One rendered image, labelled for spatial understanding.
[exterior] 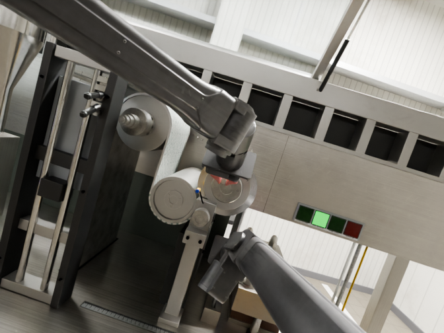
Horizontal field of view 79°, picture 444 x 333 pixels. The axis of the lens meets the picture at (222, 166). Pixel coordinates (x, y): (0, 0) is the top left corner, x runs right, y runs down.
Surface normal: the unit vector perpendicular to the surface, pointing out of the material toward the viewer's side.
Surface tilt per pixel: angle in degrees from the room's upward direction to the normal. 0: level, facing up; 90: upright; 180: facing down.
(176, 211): 90
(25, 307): 0
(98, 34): 99
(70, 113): 90
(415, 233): 90
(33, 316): 0
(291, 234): 90
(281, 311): 70
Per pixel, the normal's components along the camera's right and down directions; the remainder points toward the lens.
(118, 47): 0.58, 0.42
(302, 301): -0.73, -0.68
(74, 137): -0.07, 0.09
